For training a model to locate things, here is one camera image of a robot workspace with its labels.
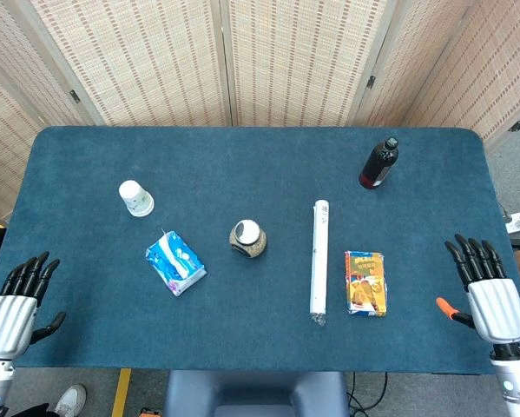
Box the white sneaker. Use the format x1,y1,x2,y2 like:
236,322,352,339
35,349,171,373
53,384,88,417

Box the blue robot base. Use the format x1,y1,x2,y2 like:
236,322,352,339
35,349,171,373
162,370,350,417

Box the dark glass bottle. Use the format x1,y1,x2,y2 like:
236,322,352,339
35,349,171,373
358,136,400,190

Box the yellow floor tape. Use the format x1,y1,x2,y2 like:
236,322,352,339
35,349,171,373
111,367,133,417

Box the orange snack box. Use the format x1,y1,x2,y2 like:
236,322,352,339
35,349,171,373
344,249,388,317

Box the round speckled jar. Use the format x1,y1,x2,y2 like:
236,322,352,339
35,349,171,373
228,219,268,261

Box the blue table cloth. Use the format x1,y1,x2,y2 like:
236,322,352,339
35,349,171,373
0,126,520,375

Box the white rolled paper tube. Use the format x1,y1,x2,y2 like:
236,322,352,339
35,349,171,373
306,199,331,328

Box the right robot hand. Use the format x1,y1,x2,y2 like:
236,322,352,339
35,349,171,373
435,234,520,360

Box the black cable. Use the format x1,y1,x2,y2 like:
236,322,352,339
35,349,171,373
345,372,389,417

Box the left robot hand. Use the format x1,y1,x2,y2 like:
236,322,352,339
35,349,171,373
0,251,68,361

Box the white paper cup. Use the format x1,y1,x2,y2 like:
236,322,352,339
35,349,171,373
118,179,155,218

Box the blue tissue pack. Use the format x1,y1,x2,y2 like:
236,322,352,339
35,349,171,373
145,230,207,298

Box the woven folding screen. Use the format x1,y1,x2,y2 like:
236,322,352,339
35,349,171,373
0,0,520,222

